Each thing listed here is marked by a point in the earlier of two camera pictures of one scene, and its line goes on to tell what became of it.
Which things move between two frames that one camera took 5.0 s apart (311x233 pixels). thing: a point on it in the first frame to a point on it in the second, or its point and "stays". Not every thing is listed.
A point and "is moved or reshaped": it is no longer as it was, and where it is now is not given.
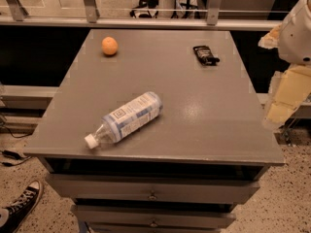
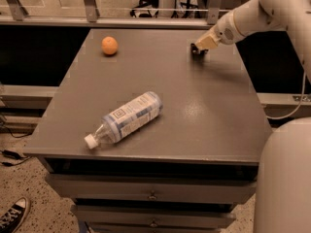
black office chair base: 150,4 stays
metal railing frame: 14,15 stays
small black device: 205,55 is moved or reshaped
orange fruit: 110,45 stays
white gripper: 297,38 to 224,31
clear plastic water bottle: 122,120 stays
